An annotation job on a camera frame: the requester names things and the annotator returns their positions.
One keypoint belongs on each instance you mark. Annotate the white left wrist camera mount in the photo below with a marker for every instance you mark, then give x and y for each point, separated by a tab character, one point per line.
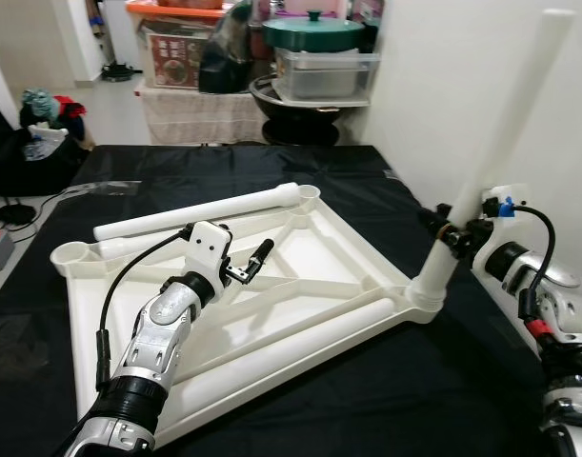
207	249

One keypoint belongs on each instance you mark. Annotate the black fan base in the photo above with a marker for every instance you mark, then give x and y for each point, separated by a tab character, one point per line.
117	71

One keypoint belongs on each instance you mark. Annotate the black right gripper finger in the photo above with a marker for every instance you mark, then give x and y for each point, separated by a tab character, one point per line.
435	224

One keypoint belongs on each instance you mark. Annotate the shiny black bag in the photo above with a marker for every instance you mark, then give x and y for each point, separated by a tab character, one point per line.
224	62

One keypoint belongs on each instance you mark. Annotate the black wifi router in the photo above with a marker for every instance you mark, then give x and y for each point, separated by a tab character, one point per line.
19	214

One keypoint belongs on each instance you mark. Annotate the black round wok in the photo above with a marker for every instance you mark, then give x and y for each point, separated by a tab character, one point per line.
290	119

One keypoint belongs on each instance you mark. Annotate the black open suitcase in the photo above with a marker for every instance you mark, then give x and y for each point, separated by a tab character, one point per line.
43	171

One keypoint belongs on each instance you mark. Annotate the clear plastic storage container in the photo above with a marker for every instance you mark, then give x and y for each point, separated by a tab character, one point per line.
324	76

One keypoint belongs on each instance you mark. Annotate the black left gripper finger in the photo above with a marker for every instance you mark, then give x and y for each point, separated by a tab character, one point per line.
262	255

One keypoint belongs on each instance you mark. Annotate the white plastic bag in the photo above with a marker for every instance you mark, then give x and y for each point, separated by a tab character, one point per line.
43	141

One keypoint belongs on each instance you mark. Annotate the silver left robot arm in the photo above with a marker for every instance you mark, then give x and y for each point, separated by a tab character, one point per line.
157	333

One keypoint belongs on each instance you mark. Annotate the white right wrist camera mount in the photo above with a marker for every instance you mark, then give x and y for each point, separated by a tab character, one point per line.
514	198

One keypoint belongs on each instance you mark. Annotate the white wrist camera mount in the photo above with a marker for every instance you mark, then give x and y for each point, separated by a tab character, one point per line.
514	198
207	249

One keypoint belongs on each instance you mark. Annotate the orange plastic bin lid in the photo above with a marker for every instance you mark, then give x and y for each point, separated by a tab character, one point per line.
167	6

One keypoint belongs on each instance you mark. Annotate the green round pot lid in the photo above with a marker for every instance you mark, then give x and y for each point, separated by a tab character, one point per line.
314	33

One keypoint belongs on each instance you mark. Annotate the purple picture box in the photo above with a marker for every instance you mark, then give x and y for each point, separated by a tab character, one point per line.
369	9

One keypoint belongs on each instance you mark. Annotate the white plastic children table top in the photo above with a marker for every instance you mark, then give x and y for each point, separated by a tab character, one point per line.
319	252

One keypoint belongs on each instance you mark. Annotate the clear plastic bag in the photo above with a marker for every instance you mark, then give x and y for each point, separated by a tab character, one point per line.
105	188

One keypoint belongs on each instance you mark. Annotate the beige cloth covered table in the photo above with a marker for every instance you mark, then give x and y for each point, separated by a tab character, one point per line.
195	114

